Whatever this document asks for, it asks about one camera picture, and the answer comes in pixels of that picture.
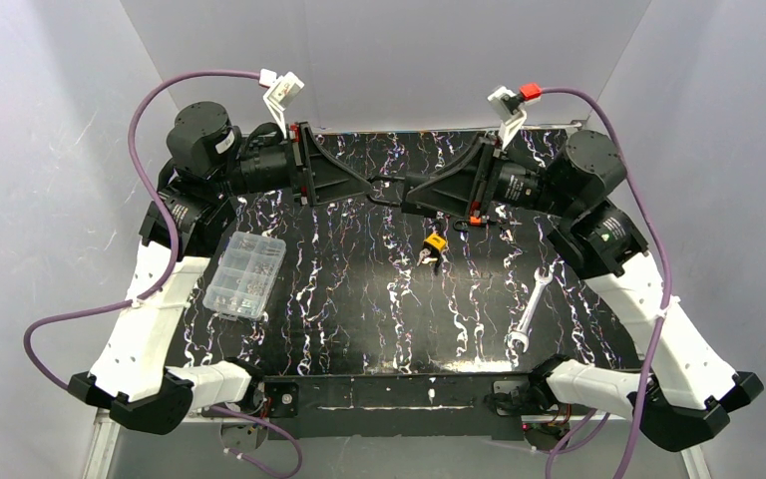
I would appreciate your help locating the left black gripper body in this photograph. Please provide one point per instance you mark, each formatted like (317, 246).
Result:
(299, 163)

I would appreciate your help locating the yellow padlock with keys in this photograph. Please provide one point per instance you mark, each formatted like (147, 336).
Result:
(432, 251)

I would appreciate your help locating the aluminium frame rail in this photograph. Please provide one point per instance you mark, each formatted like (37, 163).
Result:
(102, 447)

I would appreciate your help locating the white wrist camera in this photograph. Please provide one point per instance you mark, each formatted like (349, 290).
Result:
(510, 108)
(281, 90)

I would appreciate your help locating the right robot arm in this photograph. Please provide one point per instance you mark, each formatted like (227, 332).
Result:
(690, 393)

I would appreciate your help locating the silver open-end wrench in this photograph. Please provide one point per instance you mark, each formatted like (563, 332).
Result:
(518, 336)

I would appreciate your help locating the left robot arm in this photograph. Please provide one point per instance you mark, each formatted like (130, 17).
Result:
(212, 161)

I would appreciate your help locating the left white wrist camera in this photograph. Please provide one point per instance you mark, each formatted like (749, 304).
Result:
(281, 90)

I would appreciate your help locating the clear plastic screw box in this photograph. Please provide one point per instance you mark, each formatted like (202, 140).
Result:
(245, 276)

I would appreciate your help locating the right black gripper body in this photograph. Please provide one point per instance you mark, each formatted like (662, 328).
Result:
(483, 178)

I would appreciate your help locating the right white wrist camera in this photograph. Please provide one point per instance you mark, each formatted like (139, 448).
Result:
(510, 108)

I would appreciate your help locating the orange padlock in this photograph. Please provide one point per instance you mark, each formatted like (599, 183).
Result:
(464, 225)

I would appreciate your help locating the black padlock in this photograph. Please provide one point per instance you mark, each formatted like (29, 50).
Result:
(386, 190)

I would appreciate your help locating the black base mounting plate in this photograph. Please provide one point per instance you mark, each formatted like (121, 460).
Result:
(405, 405)

